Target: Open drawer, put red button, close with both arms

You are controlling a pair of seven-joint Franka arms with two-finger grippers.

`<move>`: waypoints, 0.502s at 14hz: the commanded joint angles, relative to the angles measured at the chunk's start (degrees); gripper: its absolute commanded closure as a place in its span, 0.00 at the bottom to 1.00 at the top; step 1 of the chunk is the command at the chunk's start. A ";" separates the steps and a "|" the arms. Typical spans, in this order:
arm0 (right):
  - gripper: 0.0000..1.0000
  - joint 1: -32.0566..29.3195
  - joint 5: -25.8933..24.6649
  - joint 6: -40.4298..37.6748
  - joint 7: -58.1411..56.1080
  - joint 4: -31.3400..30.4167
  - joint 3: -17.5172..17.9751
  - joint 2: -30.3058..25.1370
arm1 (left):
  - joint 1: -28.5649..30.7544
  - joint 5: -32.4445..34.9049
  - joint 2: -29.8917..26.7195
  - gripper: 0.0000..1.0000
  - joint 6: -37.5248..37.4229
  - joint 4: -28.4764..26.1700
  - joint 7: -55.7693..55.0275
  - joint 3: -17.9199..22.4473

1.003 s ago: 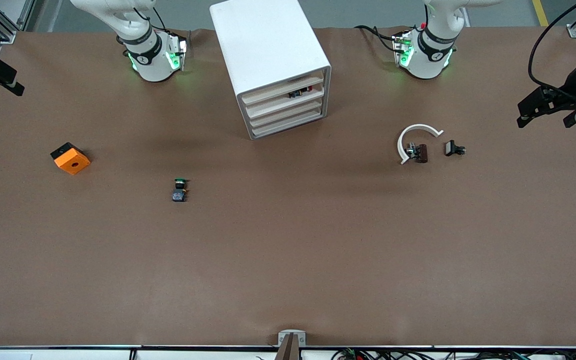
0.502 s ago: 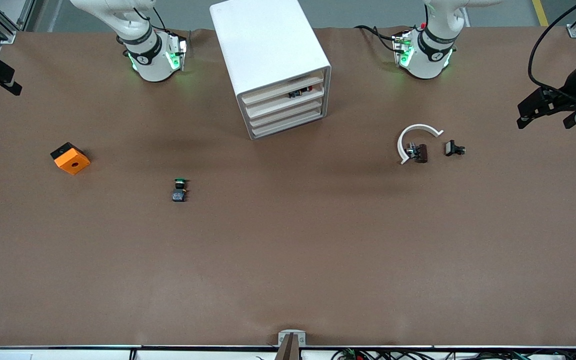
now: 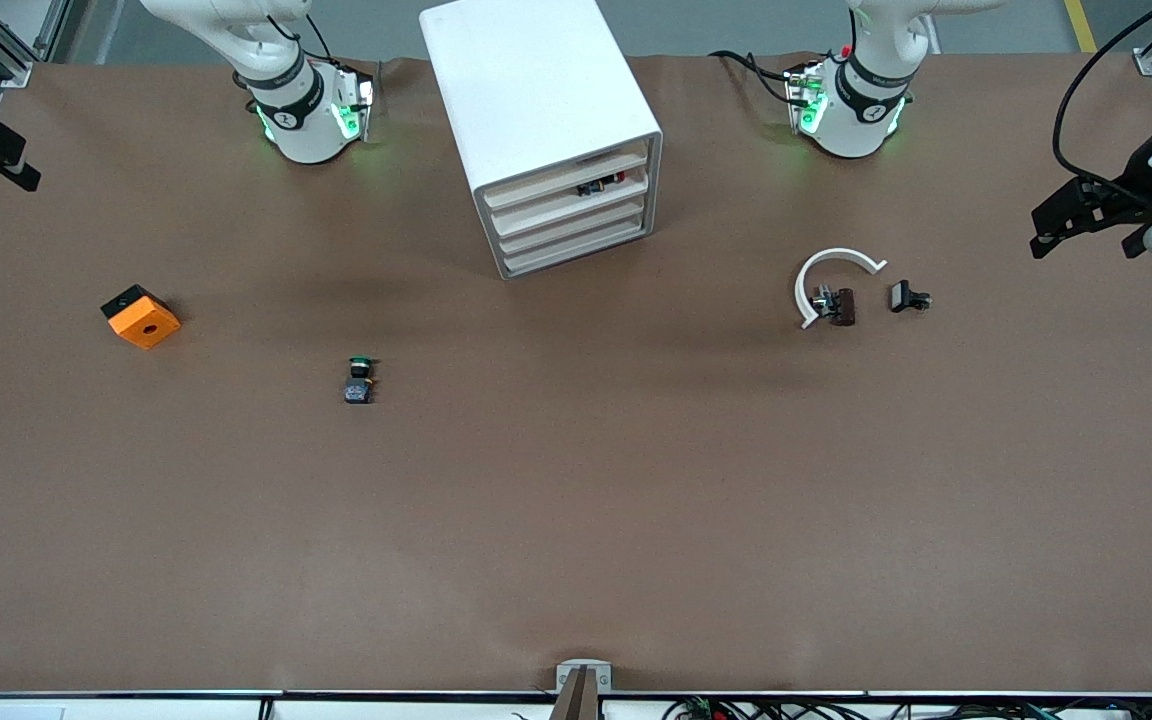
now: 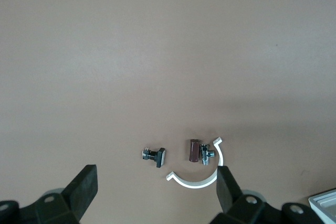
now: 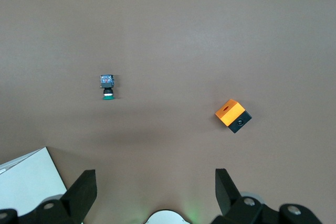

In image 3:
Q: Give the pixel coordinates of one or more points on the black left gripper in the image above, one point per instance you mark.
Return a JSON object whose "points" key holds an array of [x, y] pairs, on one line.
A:
{"points": [[1132, 186]]}

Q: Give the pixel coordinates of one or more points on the red push button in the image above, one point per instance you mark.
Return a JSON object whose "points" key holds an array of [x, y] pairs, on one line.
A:
{"points": [[591, 187]]}

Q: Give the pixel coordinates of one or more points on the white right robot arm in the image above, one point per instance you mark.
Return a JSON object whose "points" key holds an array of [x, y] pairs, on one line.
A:
{"points": [[296, 130]]}

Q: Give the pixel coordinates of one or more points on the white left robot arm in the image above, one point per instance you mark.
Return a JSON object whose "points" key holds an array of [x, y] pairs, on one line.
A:
{"points": [[856, 120]]}

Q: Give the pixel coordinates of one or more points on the green push button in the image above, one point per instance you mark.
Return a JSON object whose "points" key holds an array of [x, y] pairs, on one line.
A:
{"points": [[360, 382]]}

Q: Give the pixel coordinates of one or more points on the white drawer cabinet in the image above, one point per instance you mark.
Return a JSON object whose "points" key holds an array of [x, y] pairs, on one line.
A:
{"points": [[526, 80]]}

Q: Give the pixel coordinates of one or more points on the orange and black box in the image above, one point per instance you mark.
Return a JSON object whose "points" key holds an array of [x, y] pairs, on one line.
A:
{"points": [[144, 320]]}

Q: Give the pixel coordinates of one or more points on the small black component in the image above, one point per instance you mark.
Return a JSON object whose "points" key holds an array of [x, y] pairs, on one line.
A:
{"points": [[902, 296]]}

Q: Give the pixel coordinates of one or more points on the white curved plastic piece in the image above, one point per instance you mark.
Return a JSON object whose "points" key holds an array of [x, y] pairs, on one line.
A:
{"points": [[836, 254]]}

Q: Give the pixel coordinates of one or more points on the small brown component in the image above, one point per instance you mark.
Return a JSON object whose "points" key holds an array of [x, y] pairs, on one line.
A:
{"points": [[843, 308]]}

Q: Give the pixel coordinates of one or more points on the white table edge rail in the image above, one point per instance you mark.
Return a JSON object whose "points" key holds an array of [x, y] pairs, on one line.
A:
{"points": [[136, 708]]}

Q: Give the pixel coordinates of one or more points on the grey metal bracket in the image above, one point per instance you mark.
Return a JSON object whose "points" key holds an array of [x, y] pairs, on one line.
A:
{"points": [[562, 672]]}

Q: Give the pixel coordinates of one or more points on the brown camera post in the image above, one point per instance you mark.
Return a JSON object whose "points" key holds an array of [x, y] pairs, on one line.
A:
{"points": [[576, 700]]}

